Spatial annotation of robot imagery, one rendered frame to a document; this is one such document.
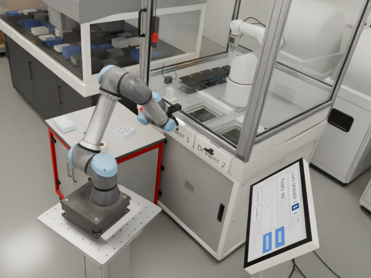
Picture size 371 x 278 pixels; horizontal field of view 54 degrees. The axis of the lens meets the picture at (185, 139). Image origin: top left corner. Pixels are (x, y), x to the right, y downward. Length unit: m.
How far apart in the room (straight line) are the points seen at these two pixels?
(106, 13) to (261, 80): 1.32
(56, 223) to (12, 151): 1.90
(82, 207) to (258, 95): 1.03
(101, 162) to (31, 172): 1.78
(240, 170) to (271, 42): 0.76
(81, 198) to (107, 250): 0.29
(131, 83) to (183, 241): 1.51
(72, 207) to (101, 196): 0.15
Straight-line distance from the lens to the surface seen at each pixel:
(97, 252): 1.79
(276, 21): 1.75
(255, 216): 1.70
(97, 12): 2.69
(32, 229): 2.97
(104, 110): 1.77
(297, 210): 1.56
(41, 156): 3.63
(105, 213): 1.81
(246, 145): 2.03
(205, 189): 2.45
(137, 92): 1.70
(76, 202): 1.87
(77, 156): 1.82
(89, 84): 2.84
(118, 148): 2.38
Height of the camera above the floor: 2.17
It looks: 34 degrees down
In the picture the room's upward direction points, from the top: 8 degrees clockwise
